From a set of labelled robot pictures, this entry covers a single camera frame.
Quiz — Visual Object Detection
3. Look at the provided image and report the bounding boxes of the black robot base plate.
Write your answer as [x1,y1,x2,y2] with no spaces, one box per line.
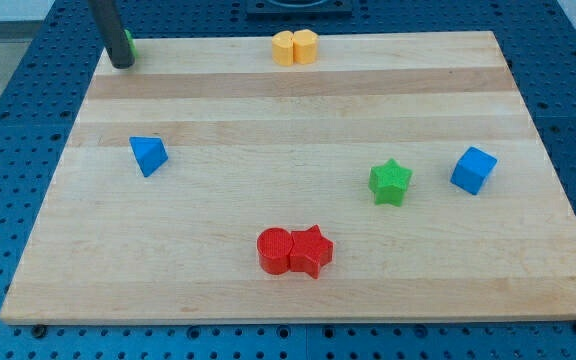
[244,0,353,17]

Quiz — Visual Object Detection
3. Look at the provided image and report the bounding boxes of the yellow half-round block right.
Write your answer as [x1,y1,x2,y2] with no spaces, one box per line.
[293,29,319,64]

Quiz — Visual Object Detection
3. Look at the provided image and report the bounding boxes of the red cylinder block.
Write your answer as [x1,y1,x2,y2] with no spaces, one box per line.
[257,227,293,275]

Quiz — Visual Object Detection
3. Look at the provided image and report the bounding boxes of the blue triangular prism block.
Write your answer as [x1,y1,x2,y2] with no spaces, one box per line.
[129,136,168,177]

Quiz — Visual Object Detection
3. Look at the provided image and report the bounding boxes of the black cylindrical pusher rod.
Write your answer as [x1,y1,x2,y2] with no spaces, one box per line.
[88,0,135,69]

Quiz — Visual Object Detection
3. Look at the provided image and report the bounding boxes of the red star block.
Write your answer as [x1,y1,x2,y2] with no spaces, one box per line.
[289,225,334,279]

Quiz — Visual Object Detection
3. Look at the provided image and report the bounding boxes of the yellow half-round block left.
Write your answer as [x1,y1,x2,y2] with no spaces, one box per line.
[271,30,294,66]

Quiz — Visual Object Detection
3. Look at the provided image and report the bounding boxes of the blue cube block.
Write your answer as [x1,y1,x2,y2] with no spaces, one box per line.
[450,147,498,195]

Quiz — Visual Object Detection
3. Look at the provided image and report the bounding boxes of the green star block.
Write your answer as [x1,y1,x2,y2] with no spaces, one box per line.
[368,159,413,207]

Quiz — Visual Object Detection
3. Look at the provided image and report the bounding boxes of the light wooden board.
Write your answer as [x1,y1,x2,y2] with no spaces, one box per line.
[0,31,576,325]

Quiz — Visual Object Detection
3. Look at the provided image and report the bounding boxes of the yellow half-round block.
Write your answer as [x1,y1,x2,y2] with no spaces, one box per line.
[271,30,294,66]
[293,29,319,64]

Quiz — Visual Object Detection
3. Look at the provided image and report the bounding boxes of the green block behind rod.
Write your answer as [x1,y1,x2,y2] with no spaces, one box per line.
[124,28,138,59]

